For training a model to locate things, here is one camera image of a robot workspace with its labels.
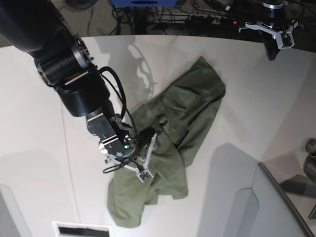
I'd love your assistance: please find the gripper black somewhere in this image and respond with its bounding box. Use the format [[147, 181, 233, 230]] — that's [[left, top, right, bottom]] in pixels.
[[261, 17, 287, 61], [135, 127, 157, 157]]

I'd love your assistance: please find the olive green t-shirt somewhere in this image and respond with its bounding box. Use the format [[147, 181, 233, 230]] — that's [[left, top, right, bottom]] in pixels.
[[107, 57, 226, 228]]

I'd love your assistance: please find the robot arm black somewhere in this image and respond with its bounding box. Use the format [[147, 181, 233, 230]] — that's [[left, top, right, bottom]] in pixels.
[[0, 0, 157, 164], [259, 0, 287, 61]]

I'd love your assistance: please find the black power strip red light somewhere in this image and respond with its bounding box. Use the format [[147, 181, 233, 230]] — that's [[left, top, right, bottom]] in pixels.
[[190, 15, 238, 26]]

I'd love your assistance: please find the white label with black strip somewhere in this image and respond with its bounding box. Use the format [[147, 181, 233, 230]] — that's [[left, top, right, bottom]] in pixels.
[[52, 221, 114, 237]]

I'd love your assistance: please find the blue box with oval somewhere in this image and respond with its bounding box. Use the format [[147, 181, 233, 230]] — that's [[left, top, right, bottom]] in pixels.
[[110, 0, 177, 7]]

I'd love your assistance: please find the grey metal stand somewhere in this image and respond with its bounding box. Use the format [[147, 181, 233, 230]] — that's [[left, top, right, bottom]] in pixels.
[[258, 138, 316, 237]]

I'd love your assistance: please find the black fan base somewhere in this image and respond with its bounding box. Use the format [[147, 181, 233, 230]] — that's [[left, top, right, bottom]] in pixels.
[[65, 0, 97, 10]]

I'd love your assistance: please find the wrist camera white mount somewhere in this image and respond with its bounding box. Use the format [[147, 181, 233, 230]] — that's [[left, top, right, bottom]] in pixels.
[[103, 129, 162, 182], [238, 21, 302, 49]]

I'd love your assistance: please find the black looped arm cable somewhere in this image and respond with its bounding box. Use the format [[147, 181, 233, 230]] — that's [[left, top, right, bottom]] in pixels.
[[98, 66, 139, 173]]

